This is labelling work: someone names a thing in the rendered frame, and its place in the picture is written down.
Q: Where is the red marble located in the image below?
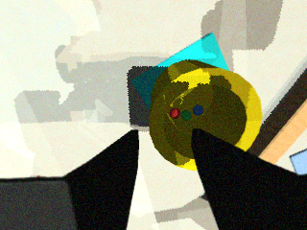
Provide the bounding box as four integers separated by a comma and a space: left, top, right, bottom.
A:
170, 108, 180, 119

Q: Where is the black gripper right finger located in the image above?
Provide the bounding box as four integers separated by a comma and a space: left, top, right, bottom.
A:
191, 128, 307, 230

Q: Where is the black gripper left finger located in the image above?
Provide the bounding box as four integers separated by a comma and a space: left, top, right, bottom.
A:
0, 129, 139, 230

